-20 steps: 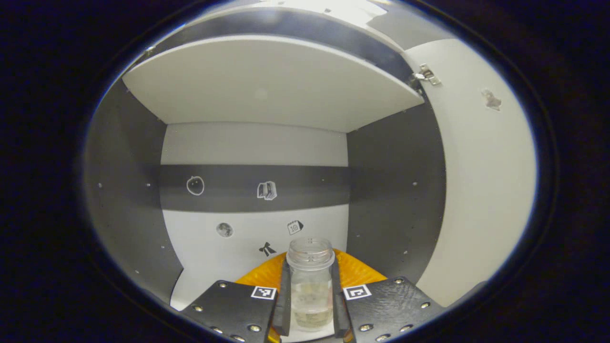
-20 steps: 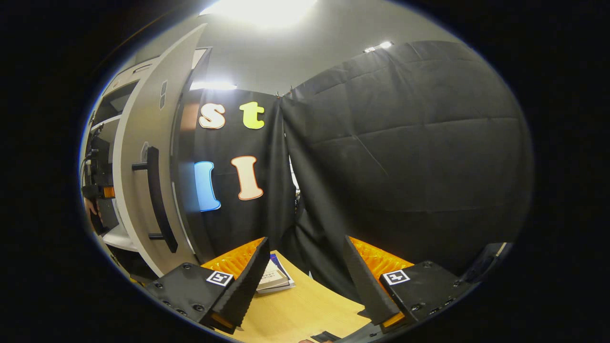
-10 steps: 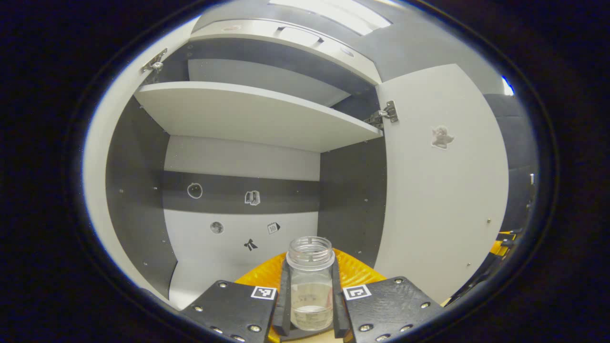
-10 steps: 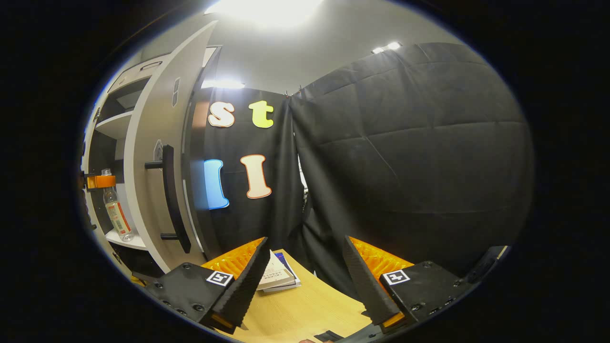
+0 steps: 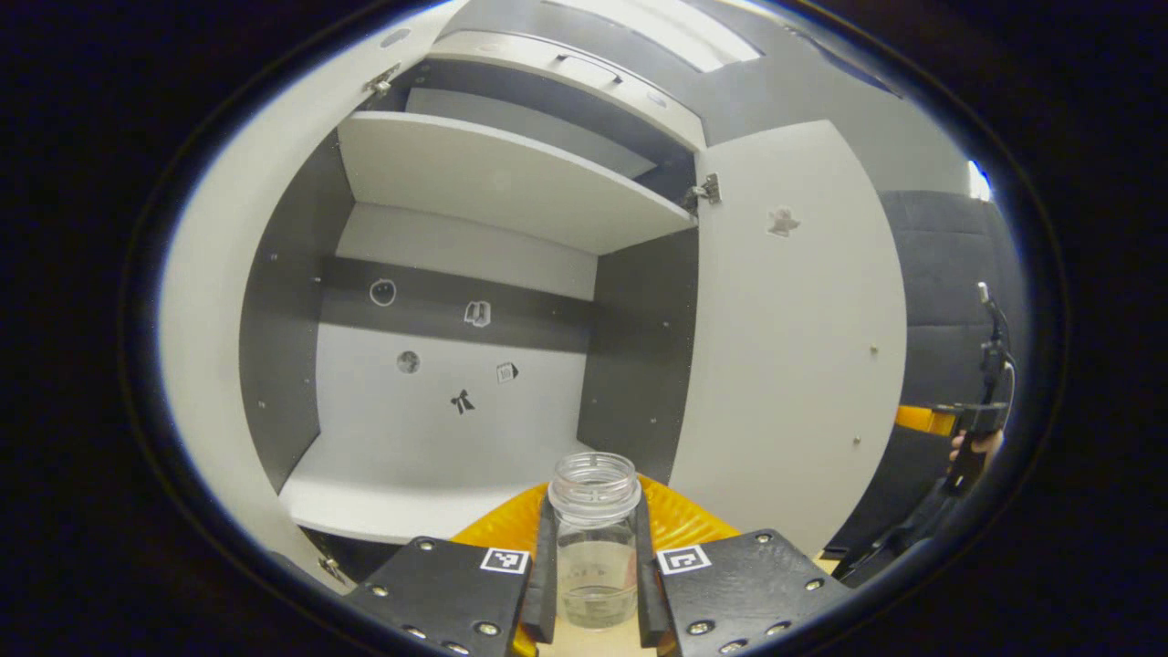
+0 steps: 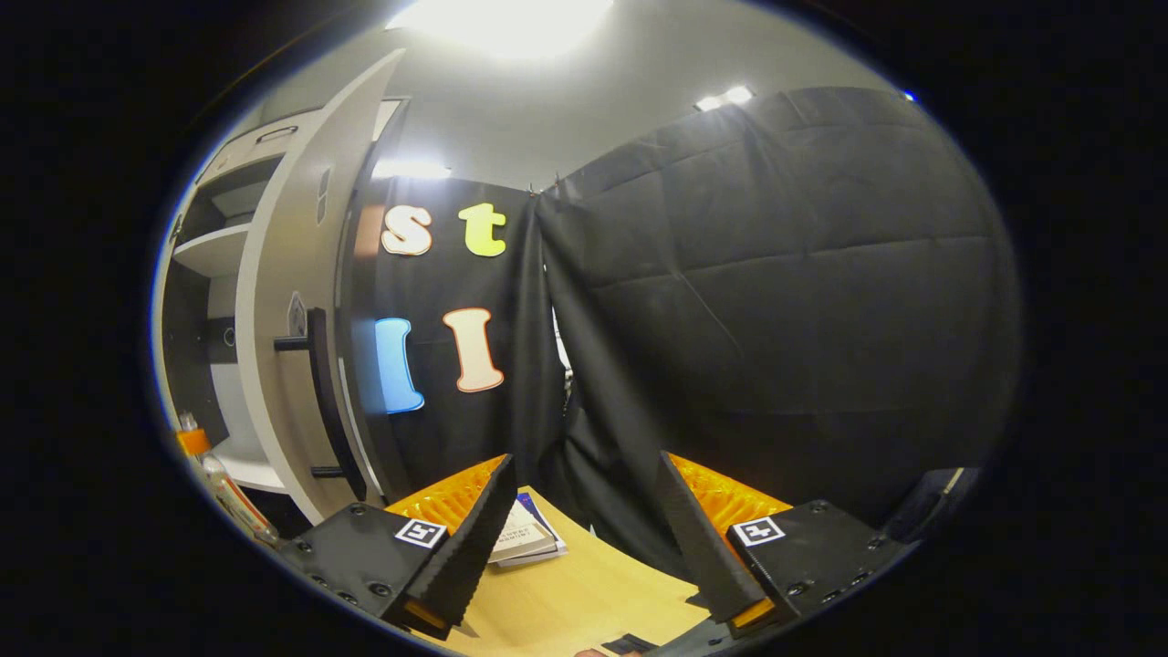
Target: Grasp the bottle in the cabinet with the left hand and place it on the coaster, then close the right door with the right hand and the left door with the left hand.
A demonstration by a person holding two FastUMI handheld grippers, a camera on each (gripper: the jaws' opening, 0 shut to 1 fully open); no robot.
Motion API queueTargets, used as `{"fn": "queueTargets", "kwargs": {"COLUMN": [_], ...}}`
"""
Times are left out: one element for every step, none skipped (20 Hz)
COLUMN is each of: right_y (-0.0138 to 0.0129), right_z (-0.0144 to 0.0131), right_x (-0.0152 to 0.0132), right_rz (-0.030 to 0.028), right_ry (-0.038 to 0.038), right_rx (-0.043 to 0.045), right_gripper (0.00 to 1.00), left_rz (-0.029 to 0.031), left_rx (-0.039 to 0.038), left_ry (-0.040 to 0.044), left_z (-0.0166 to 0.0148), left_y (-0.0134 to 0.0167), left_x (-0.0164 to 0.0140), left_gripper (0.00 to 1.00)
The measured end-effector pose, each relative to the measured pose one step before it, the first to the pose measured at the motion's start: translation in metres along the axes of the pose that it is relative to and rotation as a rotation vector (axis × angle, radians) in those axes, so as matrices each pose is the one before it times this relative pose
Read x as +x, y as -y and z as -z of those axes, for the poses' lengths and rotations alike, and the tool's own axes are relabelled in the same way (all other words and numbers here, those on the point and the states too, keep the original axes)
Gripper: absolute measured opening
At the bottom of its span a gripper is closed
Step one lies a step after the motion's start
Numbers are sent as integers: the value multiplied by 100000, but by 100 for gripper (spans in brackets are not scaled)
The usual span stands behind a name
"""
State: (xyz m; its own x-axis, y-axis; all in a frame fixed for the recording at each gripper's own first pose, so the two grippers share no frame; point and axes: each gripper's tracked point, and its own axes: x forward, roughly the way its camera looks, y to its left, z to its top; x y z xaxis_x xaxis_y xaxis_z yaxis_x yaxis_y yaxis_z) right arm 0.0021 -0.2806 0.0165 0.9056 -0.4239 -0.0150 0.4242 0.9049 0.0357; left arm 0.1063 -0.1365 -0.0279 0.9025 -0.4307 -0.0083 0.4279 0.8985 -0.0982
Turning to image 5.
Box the metal drawer handle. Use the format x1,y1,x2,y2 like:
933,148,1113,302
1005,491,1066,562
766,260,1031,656
557,55,624,86

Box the black backdrop cloth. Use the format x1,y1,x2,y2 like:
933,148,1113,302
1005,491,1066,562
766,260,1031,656
821,189,1034,585

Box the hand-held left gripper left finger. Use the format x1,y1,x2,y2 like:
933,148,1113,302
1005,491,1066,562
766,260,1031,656
345,482,559,657

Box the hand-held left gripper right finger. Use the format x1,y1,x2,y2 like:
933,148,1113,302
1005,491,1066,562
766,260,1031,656
635,474,856,657

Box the white and grey cabinet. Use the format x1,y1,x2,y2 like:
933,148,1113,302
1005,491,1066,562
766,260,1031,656
239,27,709,585

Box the white cabinet drawer front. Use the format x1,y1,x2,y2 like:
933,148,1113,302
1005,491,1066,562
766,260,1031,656
427,30,709,153

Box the white cabinet shelf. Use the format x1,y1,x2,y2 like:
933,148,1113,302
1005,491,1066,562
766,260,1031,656
278,436,594,546
338,111,700,256

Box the clear glass bottle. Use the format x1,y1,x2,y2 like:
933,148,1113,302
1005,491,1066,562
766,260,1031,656
547,452,643,631

